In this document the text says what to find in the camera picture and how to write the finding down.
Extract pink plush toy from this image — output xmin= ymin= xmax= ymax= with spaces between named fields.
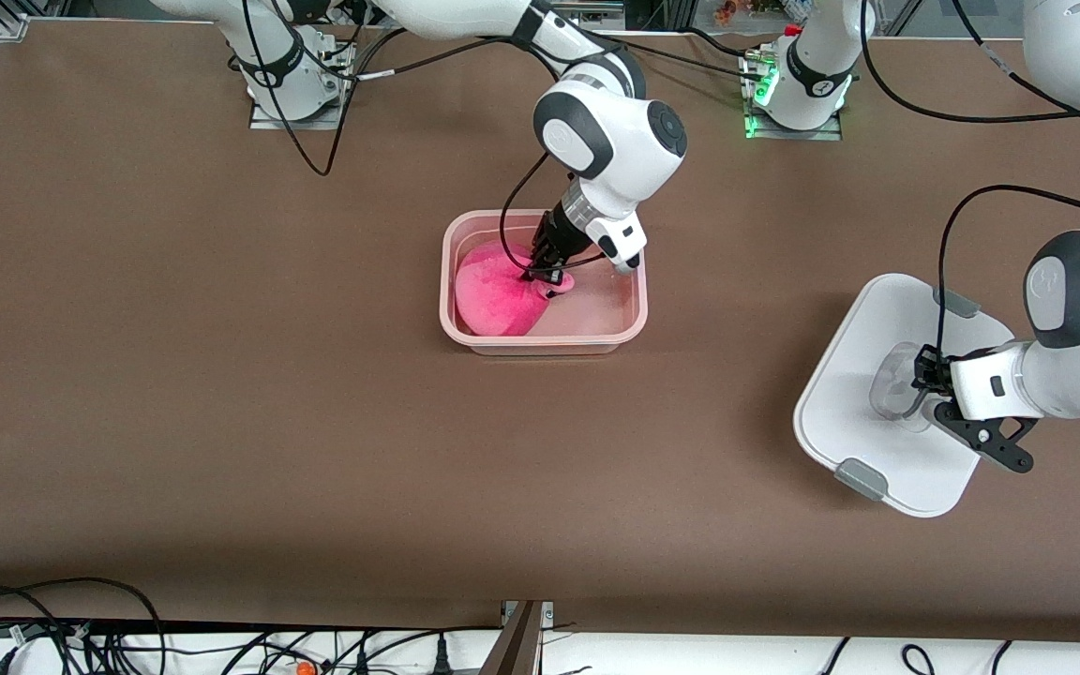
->
xmin=455 ymin=241 xmax=580 ymax=338

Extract white box lid grey latches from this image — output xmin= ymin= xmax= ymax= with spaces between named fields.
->
xmin=793 ymin=273 xmax=1016 ymax=519

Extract pink plastic box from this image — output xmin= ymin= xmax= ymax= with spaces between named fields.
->
xmin=439 ymin=209 xmax=650 ymax=356

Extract brown table mat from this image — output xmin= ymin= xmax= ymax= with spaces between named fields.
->
xmin=0 ymin=19 xmax=1080 ymax=648

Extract grey metal device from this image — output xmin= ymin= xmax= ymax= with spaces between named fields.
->
xmin=554 ymin=0 xmax=626 ymax=25

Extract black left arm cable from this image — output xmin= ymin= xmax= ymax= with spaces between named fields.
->
xmin=857 ymin=0 xmax=1080 ymax=365

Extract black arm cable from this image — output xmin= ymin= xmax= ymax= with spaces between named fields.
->
xmin=238 ymin=0 xmax=567 ymax=280
xmin=857 ymin=0 xmax=1080 ymax=365

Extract black cables behind arm base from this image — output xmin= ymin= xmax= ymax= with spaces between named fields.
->
xmin=629 ymin=26 xmax=768 ymax=83

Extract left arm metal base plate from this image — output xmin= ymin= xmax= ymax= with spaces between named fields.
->
xmin=743 ymin=47 xmax=844 ymax=142

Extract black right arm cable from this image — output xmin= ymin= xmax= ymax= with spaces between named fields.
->
xmin=238 ymin=0 xmax=567 ymax=280

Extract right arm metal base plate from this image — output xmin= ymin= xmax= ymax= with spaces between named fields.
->
xmin=249 ymin=42 xmax=351 ymax=131

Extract aluminium profile post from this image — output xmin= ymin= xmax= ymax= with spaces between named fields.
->
xmin=479 ymin=600 xmax=555 ymax=675

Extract black cable with plug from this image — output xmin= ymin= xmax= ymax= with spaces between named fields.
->
xmin=221 ymin=626 xmax=503 ymax=675

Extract black looped cable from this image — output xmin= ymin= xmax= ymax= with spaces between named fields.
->
xmin=0 ymin=578 xmax=168 ymax=675

